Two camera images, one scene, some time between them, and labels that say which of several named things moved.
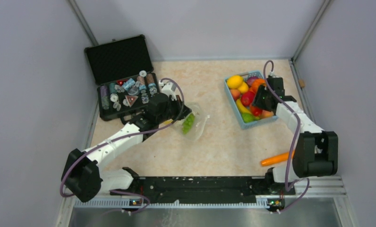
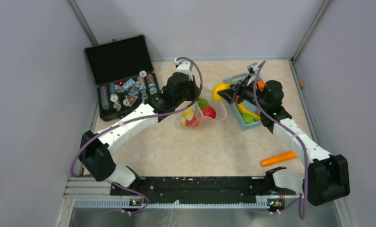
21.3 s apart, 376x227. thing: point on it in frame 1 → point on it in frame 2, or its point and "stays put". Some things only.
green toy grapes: x=188 y=123 → x=202 y=102
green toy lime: x=247 y=117 stays put
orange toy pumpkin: x=256 y=83 stays put
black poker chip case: x=123 y=72 stays put
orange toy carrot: x=276 y=159 stays put
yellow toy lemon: x=235 y=82 → x=221 y=86
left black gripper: x=177 y=102 → x=194 y=87
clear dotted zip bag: x=191 y=127 → x=202 y=110
